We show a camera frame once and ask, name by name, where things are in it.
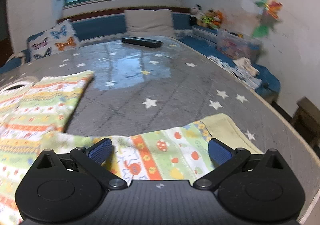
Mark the panda plush toy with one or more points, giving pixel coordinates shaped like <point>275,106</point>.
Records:
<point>196,16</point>

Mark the white crumpled cloth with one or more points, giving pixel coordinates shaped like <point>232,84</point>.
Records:
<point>245,64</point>

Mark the dark wooden stool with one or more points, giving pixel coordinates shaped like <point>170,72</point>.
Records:
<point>306,121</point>

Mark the beige cushion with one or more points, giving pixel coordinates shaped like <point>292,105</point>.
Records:
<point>143,23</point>

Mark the colourful patterned children's garment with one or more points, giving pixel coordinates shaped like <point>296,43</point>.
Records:
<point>34,117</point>

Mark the black remote control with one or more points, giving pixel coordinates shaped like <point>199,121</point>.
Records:
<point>142,42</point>

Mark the orange and green plush toys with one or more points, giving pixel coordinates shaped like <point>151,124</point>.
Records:
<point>211,19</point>

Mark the blue sofa bench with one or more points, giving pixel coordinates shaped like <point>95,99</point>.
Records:
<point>112,28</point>

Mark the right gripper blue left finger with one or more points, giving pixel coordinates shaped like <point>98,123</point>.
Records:
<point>90,161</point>

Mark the colourful paper pinwheel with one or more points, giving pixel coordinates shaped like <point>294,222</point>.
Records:
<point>267,17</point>

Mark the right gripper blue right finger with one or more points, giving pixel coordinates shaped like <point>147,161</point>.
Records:
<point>230,161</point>

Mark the clear plastic toy box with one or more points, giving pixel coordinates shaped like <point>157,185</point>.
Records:
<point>236,45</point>

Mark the butterfly print pillow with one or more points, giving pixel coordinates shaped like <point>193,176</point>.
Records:
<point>60,38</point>

